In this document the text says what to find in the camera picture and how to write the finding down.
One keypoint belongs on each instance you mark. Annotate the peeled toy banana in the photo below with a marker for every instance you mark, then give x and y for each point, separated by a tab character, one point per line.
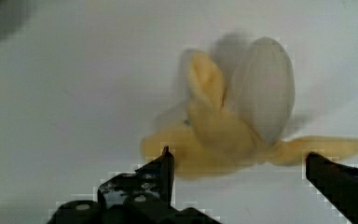
235	122

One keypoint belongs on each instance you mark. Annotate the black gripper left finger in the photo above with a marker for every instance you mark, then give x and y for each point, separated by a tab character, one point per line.
155	178

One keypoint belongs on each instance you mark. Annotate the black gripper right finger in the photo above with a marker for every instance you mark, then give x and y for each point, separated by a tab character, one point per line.
337	182

